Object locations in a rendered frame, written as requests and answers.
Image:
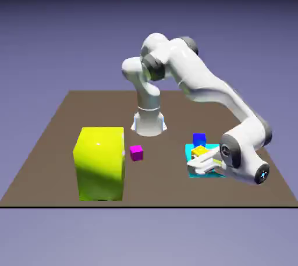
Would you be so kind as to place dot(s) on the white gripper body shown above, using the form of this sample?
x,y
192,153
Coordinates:
x,y
203,162

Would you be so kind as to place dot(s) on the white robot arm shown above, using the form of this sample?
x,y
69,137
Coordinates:
x,y
200,77

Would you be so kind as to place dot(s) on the small yellow cube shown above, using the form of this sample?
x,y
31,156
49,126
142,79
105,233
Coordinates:
x,y
199,151

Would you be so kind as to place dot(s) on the small blue cube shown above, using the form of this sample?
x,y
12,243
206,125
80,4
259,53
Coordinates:
x,y
199,139

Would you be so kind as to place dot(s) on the small magenta cube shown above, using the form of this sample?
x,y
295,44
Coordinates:
x,y
136,152

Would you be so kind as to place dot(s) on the large cyan box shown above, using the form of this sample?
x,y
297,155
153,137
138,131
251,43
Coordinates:
x,y
189,150

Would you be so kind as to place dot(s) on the large yellow box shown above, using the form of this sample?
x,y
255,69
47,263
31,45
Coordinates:
x,y
99,161

